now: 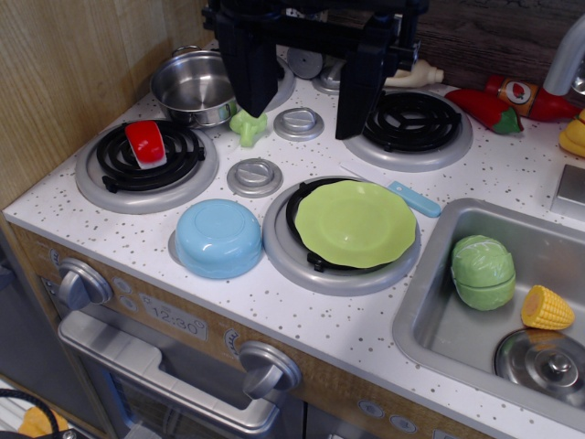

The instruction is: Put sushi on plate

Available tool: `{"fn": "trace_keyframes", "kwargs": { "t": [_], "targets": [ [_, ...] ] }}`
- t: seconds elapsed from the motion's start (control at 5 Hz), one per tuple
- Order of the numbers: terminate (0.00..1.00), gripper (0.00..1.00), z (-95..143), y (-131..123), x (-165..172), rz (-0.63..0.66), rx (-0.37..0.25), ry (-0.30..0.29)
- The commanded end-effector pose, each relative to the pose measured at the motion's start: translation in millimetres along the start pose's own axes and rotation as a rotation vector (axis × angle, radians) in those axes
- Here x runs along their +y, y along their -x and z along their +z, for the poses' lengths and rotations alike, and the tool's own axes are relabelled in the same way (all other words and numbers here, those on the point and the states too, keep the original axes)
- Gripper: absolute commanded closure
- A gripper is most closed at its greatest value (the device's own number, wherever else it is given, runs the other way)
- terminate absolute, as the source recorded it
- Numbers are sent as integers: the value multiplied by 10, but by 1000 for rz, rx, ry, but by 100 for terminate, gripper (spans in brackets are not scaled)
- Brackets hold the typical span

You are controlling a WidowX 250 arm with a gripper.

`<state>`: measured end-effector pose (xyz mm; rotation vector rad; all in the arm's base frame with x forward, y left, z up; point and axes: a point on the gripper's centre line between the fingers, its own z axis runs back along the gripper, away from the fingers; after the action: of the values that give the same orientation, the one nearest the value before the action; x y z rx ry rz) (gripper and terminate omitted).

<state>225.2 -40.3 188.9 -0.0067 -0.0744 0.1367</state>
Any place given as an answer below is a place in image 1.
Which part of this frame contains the red toy ketchup bottle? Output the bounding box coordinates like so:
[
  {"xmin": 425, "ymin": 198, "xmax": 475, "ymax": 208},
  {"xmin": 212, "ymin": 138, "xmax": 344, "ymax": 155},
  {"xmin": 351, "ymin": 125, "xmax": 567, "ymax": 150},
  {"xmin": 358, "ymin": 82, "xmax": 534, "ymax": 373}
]
[{"xmin": 484, "ymin": 75, "xmax": 581, "ymax": 122}]

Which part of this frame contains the light blue plastic bowl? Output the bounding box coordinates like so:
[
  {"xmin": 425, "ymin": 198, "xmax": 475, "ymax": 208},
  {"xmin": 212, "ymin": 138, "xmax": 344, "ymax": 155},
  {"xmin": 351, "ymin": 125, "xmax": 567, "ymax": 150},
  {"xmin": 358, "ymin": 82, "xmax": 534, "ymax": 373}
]
[{"xmin": 174, "ymin": 199, "xmax": 262, "ymax": 279}]

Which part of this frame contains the cream toy mayonnaise bottle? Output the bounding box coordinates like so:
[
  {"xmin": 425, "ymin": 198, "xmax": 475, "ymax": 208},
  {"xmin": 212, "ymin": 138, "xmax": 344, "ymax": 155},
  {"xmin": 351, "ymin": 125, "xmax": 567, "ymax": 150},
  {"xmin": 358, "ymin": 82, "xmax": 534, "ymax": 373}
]
[{"xmin": 384, "ymin": 59, "xmax": 444, "ymax": 88}]

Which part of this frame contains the silver stovetop knob front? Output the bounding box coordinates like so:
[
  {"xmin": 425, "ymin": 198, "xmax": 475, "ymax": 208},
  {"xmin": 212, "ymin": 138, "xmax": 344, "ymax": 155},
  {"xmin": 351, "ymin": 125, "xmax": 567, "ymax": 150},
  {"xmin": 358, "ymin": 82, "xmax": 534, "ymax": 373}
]
[{"xmin": 227, "ymin": 158, "xmax": 283, "ymax": 198}]

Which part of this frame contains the silver stovetop knob back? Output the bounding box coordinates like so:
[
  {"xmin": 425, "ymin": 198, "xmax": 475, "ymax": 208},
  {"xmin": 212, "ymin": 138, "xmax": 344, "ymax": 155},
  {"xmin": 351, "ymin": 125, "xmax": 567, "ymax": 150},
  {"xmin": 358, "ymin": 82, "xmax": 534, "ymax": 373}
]
[{"xmin": 312, "ymin": 60, "xmax": 345, "ymax": 95}]

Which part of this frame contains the silver toy can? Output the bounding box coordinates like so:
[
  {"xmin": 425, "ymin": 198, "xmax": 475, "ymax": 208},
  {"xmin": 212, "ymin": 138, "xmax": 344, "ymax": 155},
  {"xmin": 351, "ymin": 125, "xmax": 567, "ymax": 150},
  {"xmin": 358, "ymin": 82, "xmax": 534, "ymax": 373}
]
[{"xmin": 286, "ymin": 48, "xmax": 324, "ymax": 80}]

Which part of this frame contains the stainless steel sink basin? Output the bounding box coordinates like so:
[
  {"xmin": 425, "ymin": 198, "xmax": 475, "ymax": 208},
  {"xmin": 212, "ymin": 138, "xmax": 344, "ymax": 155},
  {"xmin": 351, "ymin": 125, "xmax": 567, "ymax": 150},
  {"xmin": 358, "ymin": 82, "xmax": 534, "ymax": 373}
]
[{"xmin": 392, "ymin": 198, "xmax": 584, "ymax": 434}]

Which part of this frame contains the yellow toy corn cob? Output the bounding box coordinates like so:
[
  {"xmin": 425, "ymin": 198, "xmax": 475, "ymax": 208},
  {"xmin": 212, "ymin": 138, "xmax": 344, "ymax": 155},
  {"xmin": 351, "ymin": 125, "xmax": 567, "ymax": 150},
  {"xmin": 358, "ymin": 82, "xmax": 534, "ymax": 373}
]
[{"xmin": 521, "ymin": 285, "xmax": 575, "ymax": 330}]

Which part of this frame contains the left silver oven knob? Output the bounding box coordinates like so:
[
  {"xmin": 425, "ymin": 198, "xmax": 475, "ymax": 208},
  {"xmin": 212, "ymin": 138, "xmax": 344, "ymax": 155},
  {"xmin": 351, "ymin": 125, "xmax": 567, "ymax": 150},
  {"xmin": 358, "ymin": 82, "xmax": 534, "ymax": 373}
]
[{"xmin": 57, "ymin": 258, "xmax": 113, "ymax": 310}]

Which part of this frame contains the green toy broccoli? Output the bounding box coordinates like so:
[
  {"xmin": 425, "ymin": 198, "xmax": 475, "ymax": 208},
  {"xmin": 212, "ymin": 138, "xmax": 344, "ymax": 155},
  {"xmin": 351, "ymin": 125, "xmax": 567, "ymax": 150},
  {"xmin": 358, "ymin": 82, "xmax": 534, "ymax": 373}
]
[{"xmin": 229, "ymin": 110, "xmax": 268, "ymax": 147}]

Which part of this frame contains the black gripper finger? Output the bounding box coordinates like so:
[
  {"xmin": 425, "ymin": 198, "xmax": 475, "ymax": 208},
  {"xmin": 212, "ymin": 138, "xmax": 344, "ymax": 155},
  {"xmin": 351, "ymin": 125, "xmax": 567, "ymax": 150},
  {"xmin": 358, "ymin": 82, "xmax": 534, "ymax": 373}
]
[
  {"xmin": 216, "ymin": 12, "xmax": 279, "ymax": 117},
  {"xmin": 335, "ymin": 14, "xmax": 399, "ymax": 140}
]

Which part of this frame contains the yellow object bottom left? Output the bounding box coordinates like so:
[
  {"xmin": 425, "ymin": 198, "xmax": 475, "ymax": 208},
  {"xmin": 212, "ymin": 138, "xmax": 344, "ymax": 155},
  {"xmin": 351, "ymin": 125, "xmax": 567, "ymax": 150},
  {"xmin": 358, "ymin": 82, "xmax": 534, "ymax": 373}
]
[{"xmin": 17, "ymin": 407, "xmax": 53, "ymax": 438}]

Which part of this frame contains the blue handled toy knife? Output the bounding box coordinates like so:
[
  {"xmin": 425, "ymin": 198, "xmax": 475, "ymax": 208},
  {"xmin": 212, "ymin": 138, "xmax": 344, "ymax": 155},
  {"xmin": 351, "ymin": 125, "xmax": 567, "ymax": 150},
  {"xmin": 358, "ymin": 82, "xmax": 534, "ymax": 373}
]
[{"xmin": 339, "ymin": 161, "xmax": 441, "ymax": 218}]

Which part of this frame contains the silver stovetop knob middle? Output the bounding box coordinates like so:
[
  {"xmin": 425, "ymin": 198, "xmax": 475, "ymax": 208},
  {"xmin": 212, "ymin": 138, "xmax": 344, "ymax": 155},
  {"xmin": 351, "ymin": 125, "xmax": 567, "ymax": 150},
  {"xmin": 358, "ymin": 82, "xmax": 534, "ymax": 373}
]
[{"xmin": 273, "ymin": 107, "xmax": 324, "ymax": 142}]

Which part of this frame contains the silver oven door handle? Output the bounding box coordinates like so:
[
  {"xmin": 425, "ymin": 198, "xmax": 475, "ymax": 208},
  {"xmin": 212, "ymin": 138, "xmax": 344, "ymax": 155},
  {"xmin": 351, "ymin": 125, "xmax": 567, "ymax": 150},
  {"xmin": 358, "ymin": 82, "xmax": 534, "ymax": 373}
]
[{"xmin": 58, "ymin": 311, "xmax": 280, "ymax": 438}]

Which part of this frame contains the steel pot lid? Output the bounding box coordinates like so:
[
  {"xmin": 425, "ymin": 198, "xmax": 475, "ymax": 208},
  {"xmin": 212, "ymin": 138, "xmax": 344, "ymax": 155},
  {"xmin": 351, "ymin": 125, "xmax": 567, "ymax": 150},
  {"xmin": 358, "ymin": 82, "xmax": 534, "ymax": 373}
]
[{"xmin": 493, "ymin": 328, "xmax": 584, "ymax": 409}]

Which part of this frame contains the stainless steel pot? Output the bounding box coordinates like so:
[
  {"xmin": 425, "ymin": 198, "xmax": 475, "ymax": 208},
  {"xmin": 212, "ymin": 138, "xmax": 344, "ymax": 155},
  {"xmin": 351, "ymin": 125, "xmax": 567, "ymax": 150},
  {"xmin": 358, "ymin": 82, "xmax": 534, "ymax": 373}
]
[{"xmin": 150, "ymin": 45, "xmax": 238, "ymax": 128}]

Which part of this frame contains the red and white toy sushi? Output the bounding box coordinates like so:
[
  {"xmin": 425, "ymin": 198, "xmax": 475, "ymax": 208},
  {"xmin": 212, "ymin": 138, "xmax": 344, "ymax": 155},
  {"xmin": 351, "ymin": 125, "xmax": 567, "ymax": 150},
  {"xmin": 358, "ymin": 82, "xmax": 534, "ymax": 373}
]
[{"xmin": 124, "ymin": 120, "xmax": 167, "ymax": 169}]

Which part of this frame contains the silver faucet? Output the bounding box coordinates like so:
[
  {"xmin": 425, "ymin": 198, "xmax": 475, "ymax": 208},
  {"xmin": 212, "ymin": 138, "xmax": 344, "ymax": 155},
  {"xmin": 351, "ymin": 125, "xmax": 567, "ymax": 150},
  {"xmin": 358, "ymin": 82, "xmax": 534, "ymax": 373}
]
[{"xmin": 543, "ymin": 16, "xmax": 585, "ymax": 96}]

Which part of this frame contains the green plastic plate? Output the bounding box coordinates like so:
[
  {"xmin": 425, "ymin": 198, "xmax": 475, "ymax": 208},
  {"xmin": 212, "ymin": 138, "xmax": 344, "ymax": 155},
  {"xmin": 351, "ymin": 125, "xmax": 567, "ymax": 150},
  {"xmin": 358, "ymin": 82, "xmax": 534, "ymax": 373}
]
[{"xmin": 293, "ymin": 179, "xmax": 419, "ymax": 271}]

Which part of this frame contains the silver stovetop knob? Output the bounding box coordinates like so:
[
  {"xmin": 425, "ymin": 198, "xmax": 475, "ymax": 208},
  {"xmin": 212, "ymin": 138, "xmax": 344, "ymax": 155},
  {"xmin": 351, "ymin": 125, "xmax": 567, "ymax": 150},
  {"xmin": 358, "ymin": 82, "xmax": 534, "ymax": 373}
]
[
  {"xmin": 312, "ymin": 60, "xmax": 345, "ymax": 95},
  {"xmin": 273, "ymin": 107, "xmax": 324, "ymax": 142},
  {"xmin": 227, "ymin": 158, "xmax": 283, "ymax": 198}
]

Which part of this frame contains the red toy chili pepper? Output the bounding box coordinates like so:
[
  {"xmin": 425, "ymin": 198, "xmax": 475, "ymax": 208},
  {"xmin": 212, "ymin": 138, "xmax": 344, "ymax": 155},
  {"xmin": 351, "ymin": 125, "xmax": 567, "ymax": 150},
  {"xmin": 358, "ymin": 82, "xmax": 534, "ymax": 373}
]
[{"xmin": 444, "ymin": 89, "xmax": 524, "ymax": 134}]

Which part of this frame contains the yellow toy item right edge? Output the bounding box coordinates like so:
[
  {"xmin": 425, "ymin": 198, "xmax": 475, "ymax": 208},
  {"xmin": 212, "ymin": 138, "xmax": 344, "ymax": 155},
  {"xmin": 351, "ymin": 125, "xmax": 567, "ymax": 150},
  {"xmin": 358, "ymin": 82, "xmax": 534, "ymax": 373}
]
[{"xmin": 558, "ymin": 110, "xmax": 585, "ymax": 157}]

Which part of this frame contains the right silver oven knob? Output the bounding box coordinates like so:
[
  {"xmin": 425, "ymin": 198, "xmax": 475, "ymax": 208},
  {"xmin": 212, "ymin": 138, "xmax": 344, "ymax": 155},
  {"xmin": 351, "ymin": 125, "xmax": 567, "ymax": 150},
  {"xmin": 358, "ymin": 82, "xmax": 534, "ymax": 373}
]
[{"xmin": 239, "ymin": 340, "xmax": 303, "ymax": 403}]

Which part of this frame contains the front right black burner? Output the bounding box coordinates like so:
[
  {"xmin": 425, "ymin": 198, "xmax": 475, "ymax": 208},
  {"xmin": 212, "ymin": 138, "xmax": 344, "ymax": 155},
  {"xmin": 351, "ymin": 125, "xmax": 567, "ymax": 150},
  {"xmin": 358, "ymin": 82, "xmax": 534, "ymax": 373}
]
[{"xmin": 285, "ymin": 176, "xmax": 399, "ymax": 274}]

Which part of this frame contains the silver oven knob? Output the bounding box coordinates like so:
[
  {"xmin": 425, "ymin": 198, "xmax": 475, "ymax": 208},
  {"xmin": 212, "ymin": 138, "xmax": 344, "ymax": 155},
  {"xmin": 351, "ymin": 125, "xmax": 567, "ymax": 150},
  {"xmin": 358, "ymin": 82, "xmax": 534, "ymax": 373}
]
[
  {"xmin": 239, "ymin": 340, "xmax": 303, "ymax": 403},
  {"xmin": 57, "ymin": 258, "xmax": 113, "ymax": 310}
]

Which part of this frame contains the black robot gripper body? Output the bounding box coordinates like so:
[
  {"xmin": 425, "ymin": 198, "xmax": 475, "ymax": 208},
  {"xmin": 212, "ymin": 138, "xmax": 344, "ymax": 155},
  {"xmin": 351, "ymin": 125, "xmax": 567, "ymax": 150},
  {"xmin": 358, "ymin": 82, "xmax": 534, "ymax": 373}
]
[{"xmin": 203, "ymin": 1, "xmax": 430, "ymax": 70}]

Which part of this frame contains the green toy cabbage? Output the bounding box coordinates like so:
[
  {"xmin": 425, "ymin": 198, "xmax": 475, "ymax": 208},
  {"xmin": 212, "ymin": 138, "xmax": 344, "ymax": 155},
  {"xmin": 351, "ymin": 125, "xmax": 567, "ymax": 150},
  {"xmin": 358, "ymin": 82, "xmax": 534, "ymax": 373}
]
[{"xmin": 451, "ymin": 235, "xmax": 516, "ymax": 311}]

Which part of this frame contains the black cable bottom left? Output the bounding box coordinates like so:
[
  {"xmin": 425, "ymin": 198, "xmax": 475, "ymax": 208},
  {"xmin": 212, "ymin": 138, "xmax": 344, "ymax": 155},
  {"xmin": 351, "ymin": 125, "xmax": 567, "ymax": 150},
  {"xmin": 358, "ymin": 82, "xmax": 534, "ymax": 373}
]
[{"xmin": 0, "ymin": 387, "xmax": 69, "ymax": 435}]

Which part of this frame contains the front left black burner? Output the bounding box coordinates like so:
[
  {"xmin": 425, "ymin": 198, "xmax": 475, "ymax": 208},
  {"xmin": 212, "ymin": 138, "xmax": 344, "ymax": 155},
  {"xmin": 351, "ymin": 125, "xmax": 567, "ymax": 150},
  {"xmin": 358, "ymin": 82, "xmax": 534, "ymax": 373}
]
[{"xmin": 96, "ymin": 120, "xmax": 207, "ymax": 193}]

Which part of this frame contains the back right black burner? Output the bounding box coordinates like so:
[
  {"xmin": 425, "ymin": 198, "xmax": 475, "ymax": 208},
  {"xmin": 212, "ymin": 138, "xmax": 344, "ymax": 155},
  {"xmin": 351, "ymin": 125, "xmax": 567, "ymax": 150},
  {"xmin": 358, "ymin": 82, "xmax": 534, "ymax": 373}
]
[{"xmin": 363, "ymin": 91, "xmax": 462, "ymax": 154}]

